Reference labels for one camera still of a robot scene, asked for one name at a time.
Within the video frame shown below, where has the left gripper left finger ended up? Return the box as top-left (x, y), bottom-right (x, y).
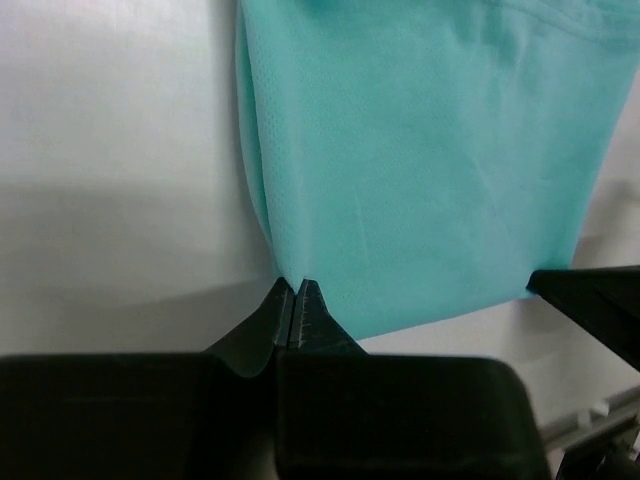
top-left (1, 280), bottom-right (294, 479)

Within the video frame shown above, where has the metal table rail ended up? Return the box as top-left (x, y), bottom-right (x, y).
top-left (541, 386), bottom-right (639, 451)

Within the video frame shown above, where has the teal t shirt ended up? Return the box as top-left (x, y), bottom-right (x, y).
top-left (235, 1), bottom-right (639, 339)

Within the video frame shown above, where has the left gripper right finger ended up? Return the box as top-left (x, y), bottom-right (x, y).
top-left (275, 280), bottom-right (550, 479)

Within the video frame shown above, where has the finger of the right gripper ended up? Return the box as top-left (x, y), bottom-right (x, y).
top-left (527, 266), bottom-right (639, 369)

